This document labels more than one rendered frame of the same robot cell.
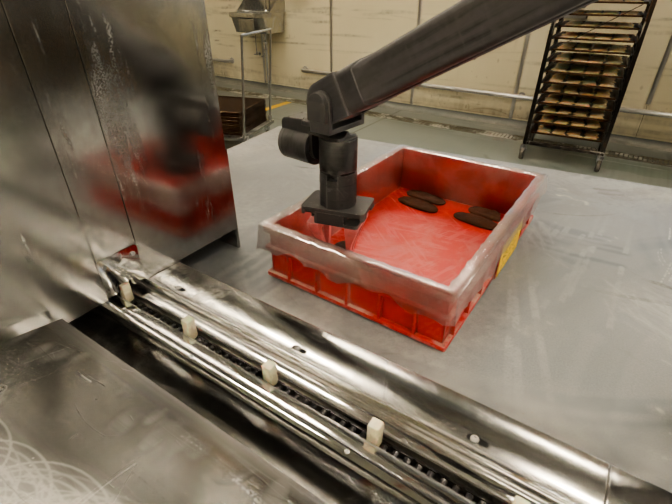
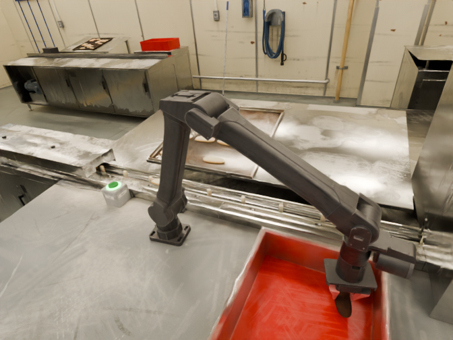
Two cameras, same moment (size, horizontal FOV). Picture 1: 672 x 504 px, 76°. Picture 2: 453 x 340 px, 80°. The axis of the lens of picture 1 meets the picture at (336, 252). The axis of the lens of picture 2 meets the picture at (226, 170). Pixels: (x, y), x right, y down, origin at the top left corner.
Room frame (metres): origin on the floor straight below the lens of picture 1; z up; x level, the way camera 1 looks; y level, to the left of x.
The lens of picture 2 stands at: (0.95, -0.30, 1.49)
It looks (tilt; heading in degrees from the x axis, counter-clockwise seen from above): 33 degrees down; 173
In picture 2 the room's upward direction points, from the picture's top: 5 degrees counter-clockwise
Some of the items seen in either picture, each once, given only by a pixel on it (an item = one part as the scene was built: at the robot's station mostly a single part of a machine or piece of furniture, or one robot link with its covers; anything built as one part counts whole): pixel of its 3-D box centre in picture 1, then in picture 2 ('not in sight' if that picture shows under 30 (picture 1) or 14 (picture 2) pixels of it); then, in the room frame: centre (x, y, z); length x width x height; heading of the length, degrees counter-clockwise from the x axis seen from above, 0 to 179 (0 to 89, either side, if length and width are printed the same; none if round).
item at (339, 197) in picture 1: (338, 190); (350, 266); (0.61, 0.00, 0.97); 0.10 x 0.07 x 0.07; 70
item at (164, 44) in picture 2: not in sight; (160, 44); (-3.76, -0.58, 0.94); 0.51 x 0.36 x 0.13; 60
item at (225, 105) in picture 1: (227, 92); not in sight; (3.73, 0.91, 0.46); 0.66 x 0.60 x 0.93; 73
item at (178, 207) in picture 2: not in sight; (170, 208); (0.27, -0.41, 0.94); 0.09 x 0.05 x 0.10; 51
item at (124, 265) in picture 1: (121, 270); (426, 229); (0.50, 0.30, 0.90); 0.06 x 0.01 x 0.06; 146
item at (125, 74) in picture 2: not in sight; (102, 76); (-3.98, -1.63, 0.51); 3.00 x 1.26 x 1.03; 56
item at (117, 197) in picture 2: not in sight; (118, 196); (0.02, -0.63, 0.84); 0.08 x 0.08 x 0.11; 56
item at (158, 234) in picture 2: not in sight; (168, 225); (0.26, -0.43, 0.86); 0.12 x 0.09 x 0.08; 62
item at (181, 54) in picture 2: not in sight; (166, 77); (-3.76, -0.58, 0.44); 0.70 x 0.55 x 0.87; 56
